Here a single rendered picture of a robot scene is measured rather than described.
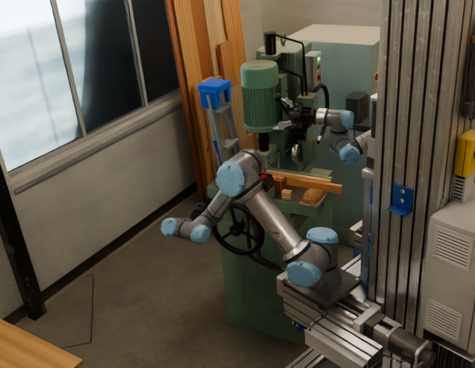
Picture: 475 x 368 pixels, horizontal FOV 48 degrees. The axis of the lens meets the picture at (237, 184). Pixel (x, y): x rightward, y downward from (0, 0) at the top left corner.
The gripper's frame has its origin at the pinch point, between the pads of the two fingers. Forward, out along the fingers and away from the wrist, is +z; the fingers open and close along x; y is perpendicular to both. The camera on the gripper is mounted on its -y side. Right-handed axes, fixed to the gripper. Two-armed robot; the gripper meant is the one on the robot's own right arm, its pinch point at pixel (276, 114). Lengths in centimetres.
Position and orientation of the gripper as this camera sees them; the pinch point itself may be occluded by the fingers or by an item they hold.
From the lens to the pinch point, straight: 244.8
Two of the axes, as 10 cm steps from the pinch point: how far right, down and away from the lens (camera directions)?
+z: -8.8, -1.5, 4.5
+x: -2.8, 9.3, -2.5
